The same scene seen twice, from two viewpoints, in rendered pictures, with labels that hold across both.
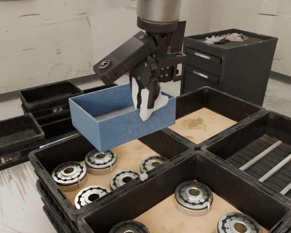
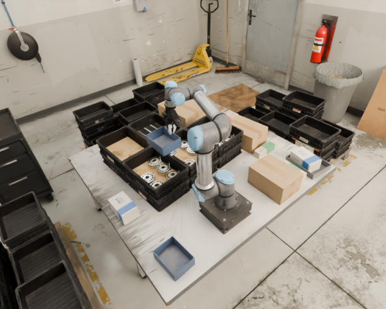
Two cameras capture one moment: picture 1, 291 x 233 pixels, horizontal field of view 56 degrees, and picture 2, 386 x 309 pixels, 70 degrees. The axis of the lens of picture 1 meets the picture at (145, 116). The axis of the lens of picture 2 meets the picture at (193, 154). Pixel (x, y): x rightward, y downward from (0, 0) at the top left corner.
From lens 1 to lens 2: 1.79 m
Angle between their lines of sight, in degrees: 73
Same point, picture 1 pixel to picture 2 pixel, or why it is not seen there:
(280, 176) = not seen: hidden behind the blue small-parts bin
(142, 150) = (138, 169)
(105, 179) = (158, 178)
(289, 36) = not seen: outside the picture
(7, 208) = (158, 228)
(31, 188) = (144, 224)
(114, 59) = (177, 119)
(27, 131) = (30, 300)
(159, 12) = not seen: hidden behind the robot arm
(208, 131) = (125, 149)
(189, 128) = (122, 155)
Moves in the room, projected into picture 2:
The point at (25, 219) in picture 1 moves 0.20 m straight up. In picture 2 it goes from (165, 217) to (162, 197)
